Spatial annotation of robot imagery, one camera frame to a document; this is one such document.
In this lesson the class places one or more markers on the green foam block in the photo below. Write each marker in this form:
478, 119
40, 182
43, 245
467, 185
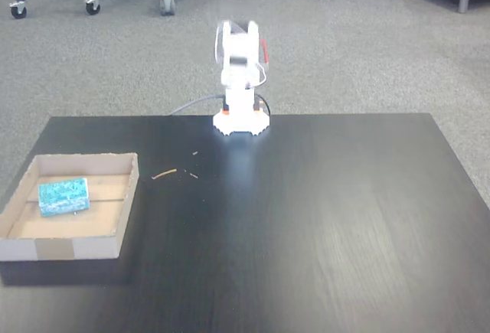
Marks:
64, 196

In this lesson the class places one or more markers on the shallow cardboard box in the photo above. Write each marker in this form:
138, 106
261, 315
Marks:
69, 210

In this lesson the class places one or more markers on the long cardboard scrap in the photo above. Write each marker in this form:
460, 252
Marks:
164, 174

